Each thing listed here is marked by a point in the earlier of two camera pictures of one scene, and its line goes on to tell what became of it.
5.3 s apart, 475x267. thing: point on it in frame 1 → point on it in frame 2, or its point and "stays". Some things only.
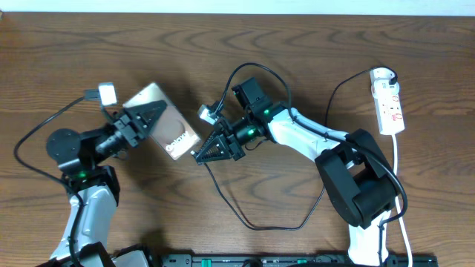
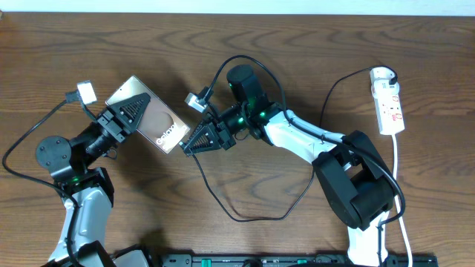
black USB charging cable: [323, 192] → [312, 173]
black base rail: [392, 259] stays
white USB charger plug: [381, 76] stays
